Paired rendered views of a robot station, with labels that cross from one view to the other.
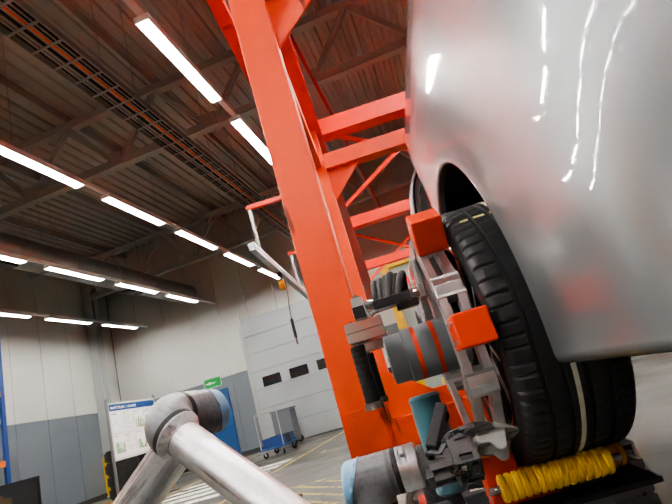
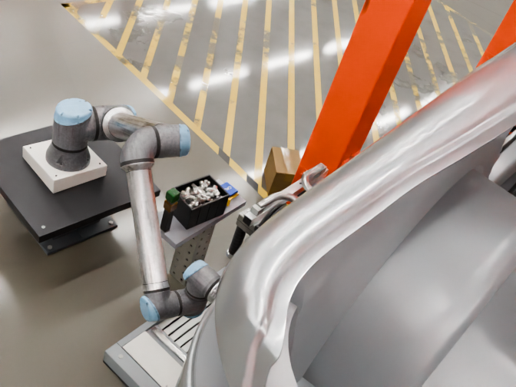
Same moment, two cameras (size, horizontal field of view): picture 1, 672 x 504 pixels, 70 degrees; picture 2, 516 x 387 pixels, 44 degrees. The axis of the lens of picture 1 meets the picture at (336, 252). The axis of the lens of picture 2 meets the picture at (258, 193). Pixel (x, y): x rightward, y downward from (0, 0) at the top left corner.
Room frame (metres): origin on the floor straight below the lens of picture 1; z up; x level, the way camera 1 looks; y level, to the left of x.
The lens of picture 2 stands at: (-0.20, -0.60, 2.32)
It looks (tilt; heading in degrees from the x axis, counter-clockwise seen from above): 41 degrees down; 24
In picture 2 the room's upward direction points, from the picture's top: 20 degrees clockwise
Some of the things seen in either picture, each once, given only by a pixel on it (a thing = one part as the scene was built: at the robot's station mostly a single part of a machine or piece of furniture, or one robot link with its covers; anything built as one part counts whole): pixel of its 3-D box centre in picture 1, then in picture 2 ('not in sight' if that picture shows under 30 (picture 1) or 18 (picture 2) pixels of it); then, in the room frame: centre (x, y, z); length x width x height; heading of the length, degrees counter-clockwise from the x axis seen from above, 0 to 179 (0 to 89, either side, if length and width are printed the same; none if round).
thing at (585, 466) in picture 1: (554, 474); not in sight; (1.19, -0.32, 0.51); 0.29 x 0.06 x 0.06; 87
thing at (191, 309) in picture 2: not in sight; (192, 299); (1.09, 0.07, 0.51); 0.12 x 0.09 x 0.12; 154
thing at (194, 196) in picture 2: not in sight; (198, 200); (1.48, 0.39, 0.51); 0.20 x 0.14 x 0.13; 169
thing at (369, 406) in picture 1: (365, 375); (237, 239); (1.16, 0.02, 0.83); 0.04 x 0.04 x 0.16
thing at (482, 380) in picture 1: (452, 341); not in sight; (1.32, -0.23, 0.85); 0.54 x 0.07 x 0.54; 177
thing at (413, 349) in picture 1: (426, 349); not in sight; (1.32, -0.16, 0.85); 0.21 x 0.14 x 0.14; 87
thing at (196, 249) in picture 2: not in sight; (193, 244); (1.53, 0.38, 0.21); 0.10 x 0.10 x 0.42; 87
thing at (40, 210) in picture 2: not in sight; (64, 193); (1.35, 1.01, 0.15); 0.60 x 0.60 x 0.30; 80
